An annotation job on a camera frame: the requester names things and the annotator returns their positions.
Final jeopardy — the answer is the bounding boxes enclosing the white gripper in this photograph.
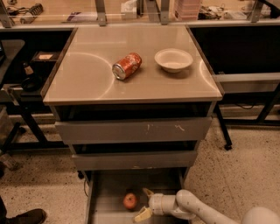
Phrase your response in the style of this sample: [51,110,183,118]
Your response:
[133,187,177,222]

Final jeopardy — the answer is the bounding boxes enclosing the red apple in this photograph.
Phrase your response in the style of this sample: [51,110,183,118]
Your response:
[122,192,137,210]

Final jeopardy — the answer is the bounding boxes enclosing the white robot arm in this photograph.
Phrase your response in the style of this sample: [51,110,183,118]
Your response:
[133,188,280,224]

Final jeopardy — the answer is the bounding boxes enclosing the middle grey drawer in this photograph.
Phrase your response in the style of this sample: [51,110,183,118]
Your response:
[72,150,197,171]

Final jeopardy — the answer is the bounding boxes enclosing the open bottom grey drawer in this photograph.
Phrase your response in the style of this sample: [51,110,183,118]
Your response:
[85,168,189,224]

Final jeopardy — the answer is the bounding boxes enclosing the top grey drawer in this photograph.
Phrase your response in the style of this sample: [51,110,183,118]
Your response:
[55,117,212,144]

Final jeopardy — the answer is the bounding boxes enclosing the grey drawer cabinet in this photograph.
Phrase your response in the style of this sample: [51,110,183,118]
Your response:
[40,24,226,224]

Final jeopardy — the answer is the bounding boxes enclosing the dark shoe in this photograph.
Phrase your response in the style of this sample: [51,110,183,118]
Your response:
[4,208,46,224]

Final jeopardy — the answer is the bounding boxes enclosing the orange soda can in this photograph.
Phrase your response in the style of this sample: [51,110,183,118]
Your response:
[112,52,142,81]

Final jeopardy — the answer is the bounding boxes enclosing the white paper bowl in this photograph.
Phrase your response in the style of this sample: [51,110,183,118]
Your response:
[154,48,193,74]

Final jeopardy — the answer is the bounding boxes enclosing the black headphones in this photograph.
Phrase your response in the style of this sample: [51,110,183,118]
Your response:
[21,74,43,92]

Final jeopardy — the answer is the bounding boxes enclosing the white tissue box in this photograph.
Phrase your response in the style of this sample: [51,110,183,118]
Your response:
[121,0,137,19]

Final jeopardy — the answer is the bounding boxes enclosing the pink stacked trays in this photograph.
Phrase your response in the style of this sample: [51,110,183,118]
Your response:
[174,0,201,21]

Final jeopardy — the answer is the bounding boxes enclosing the black desk frame left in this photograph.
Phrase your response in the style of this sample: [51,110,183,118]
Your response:
[0,39,67,154]

